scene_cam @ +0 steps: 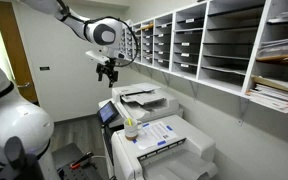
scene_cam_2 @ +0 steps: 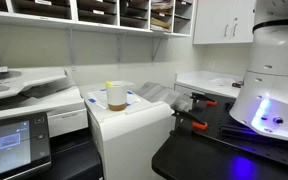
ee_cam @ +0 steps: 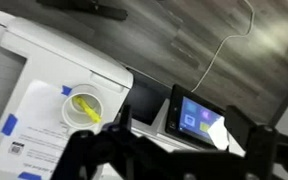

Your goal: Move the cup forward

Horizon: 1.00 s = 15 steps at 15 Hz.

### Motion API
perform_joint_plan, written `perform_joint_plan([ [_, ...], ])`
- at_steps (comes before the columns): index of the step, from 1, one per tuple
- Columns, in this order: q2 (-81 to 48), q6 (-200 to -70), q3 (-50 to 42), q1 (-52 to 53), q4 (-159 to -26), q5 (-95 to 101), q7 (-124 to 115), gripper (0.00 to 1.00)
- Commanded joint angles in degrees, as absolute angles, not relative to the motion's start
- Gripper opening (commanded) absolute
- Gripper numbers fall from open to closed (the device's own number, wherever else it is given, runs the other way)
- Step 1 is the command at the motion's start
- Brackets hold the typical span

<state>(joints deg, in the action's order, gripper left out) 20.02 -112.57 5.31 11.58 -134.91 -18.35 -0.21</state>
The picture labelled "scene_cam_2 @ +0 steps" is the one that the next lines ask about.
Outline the white cup with brown base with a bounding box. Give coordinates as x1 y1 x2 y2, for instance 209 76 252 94
106 81 127 111

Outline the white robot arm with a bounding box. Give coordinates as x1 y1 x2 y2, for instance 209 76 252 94
229 0 288 141

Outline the black clamp orange tip front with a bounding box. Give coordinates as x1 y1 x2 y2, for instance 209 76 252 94
173 109 208 130

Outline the black clamp orange tip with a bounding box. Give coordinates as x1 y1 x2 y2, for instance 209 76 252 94
173 109 208 130
190 92 217 106

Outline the paper sheet with blue tape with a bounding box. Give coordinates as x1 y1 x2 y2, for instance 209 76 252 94
87 89 140 111

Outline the black clamp orange tip rear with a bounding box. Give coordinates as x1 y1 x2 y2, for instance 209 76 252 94
190 92 217 106

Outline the white printer finisher unit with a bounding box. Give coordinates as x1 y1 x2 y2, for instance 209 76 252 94
80 82 190 180

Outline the white countertop with drawers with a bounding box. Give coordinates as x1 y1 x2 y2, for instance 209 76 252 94
174 71 243 98

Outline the black perforated mounting board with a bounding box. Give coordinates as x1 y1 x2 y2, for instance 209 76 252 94
192 95 288 166

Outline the small dark object on counter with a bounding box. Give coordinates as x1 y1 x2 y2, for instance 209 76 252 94
232 82 242 88

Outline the large office printer copier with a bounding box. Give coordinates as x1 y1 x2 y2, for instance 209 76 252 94
0 67 103 180

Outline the printer touchscreen control panel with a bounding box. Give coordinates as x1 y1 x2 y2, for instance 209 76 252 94
0 112 51 180

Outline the white wall mail sorter shelf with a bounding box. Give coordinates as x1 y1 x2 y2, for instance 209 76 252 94
0 0 196 37

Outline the white wall cabinet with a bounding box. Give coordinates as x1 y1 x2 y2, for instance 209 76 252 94
193 0 256 44

